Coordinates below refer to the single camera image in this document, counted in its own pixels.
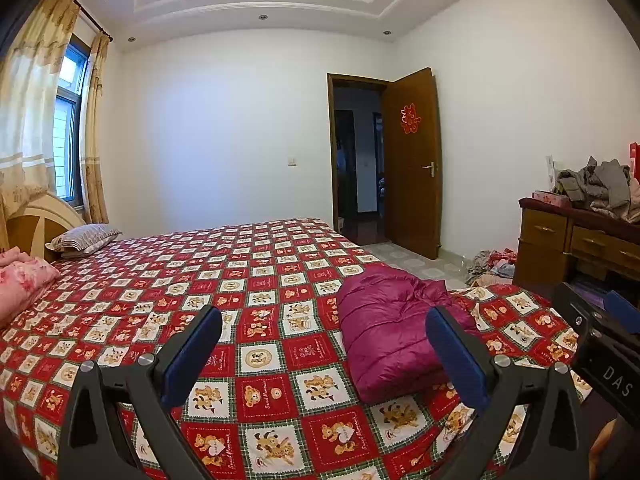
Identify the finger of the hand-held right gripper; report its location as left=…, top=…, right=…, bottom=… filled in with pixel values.
left=603, top=290, right=640, bottom=336

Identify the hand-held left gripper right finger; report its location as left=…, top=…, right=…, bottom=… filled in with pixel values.
left=425, top=306, right=593, bottom=480

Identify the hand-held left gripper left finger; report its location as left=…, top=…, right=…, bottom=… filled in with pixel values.
left=59, top=305, right=223, bottom=480

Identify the magenta puffer jacket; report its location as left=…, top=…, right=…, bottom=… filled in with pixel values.
left=336, top=265, right=481, bottom=403

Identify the person's right forearm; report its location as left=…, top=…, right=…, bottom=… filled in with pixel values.
left=589, top=417, right=621, bottom=480

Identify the clothes pile on floor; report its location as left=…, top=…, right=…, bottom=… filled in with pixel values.
left=464, top=247, right=518, bottom=286

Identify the pile of grey clothes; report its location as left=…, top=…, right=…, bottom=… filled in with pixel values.
left=552, top=156, right=640, bottom=213

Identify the red checked printed bedspread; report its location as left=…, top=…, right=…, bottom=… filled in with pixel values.
left=0, top=217, right=596, bottom=480

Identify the wooden desk with drawers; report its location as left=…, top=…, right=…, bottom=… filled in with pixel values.
left=512, top=196, right=640, bottom=291

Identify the striped pillow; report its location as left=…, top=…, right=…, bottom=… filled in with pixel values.
left=45, top=223, right=123, bottom=260

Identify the brown wooden door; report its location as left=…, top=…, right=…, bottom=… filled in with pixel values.
left=382, top=66, right=443, bottom=261

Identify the pink floral folded quilt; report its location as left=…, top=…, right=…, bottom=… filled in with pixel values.
left=0, top=247, right=61, bottom=331

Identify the wooden bed headboard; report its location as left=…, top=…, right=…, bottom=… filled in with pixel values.
left=0, top=191, right=88, bottom=263

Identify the narrow beige floral curtain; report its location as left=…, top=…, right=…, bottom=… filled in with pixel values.
left=80, top=32, right=111, bottom=226

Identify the window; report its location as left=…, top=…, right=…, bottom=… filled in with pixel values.
left=52, top=35, right=91, bottom=208

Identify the red paper door decoration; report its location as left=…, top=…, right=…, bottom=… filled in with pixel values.
left=398, top=103, right=420, bottom=135

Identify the wide beige floral curtain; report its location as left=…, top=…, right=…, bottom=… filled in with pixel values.
left=0, top=0, right=82, bottom=256

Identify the dark curtain rod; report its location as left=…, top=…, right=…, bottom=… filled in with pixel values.
left=60, top=0, right=113, bottom=41

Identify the brown door frame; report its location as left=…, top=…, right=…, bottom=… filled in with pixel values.
left=326, top=73, right=388, bottom=241

